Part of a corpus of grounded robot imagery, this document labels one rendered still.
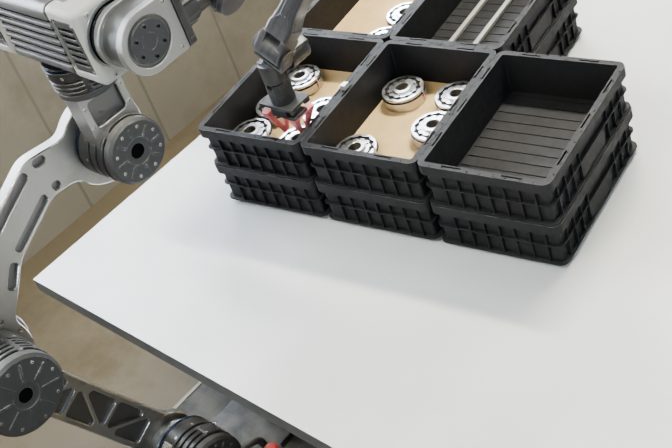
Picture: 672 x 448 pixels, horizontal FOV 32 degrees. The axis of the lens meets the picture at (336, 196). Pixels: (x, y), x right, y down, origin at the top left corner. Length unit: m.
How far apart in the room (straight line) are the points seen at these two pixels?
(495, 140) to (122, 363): 1.58
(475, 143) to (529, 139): 0.12
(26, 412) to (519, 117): 1.20
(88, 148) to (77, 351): 1.51
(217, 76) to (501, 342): 2.52
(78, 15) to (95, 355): 1.87
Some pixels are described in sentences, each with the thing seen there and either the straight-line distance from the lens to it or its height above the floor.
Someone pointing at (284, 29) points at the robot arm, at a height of 1.17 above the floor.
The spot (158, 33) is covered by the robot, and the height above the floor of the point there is 1.45.
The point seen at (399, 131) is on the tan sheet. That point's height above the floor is 0.83.
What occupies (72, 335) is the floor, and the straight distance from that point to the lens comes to 3.88.
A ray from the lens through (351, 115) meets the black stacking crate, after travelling 2.69.
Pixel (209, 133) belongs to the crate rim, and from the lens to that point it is 2.73.
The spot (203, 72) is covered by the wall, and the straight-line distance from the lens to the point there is 4.55.
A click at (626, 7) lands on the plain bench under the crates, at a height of 0.70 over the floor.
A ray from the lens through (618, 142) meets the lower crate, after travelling 2.56.
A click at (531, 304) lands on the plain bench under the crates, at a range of 2.37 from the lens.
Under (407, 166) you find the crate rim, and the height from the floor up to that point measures 0.92.
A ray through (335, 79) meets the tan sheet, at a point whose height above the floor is 0.83.
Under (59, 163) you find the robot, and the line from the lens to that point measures 2.42.
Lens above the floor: 2.39
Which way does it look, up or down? 38 degrees down
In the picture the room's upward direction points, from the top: 21 degrees counter-clockwise
